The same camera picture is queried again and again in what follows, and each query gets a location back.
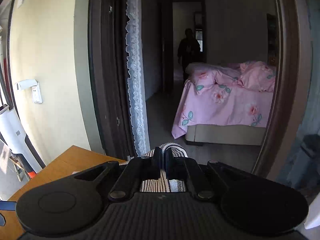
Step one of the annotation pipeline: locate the striped knit garment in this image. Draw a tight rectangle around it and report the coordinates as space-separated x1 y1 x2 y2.
140 142 188 193

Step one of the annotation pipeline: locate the pink floral bed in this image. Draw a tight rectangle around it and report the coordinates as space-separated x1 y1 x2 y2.
171 61 276 146

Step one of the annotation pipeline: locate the white wall switch plate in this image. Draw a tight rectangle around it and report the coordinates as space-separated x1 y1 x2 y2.
17 0 24 8

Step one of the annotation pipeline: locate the white wall socket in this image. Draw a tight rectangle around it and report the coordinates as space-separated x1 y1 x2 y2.
16 79 43 104

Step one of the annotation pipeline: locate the dark brown door frame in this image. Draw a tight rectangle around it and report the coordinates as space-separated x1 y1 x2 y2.
88 0 310 180

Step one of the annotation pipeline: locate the person silhouette in doorway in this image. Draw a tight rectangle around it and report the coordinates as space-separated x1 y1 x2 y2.
177 28 200 82

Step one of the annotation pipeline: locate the white lace curtain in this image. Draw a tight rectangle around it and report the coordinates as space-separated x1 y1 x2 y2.
125 0 150 157

